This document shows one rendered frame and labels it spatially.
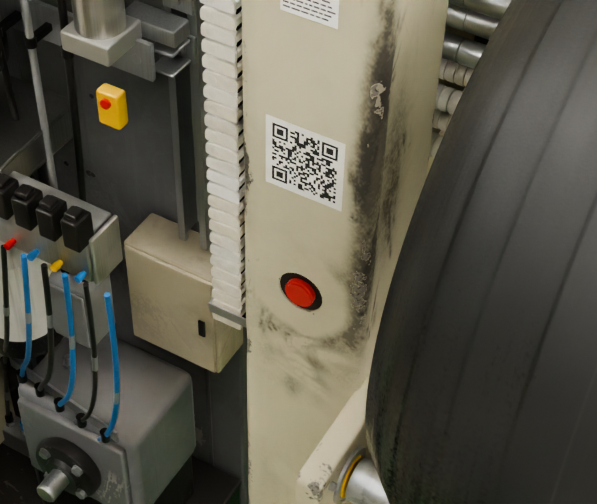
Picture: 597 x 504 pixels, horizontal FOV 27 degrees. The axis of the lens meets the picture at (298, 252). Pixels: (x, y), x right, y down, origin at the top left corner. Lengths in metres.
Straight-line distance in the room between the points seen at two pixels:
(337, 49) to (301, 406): 0.46
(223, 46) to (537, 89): 0.32
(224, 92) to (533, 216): 0.37
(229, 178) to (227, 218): 0.05
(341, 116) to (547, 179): 0.25
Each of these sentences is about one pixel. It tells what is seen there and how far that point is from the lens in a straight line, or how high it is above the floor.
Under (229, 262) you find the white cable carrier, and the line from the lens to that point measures 1.21.
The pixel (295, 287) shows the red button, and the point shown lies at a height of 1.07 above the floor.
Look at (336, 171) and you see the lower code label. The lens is 1.04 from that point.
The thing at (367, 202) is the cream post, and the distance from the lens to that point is 1.05.
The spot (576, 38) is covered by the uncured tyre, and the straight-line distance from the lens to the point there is 0.83.
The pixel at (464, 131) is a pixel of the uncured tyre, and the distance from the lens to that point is 0.84.
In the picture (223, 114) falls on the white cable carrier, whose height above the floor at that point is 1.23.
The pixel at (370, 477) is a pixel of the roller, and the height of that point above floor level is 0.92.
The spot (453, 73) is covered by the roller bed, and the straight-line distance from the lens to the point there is 1.47.
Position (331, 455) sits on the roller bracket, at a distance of 1.19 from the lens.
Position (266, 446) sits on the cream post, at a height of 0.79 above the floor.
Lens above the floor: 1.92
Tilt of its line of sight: 45 degrees down
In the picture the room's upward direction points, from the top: 2 degrees clockwise
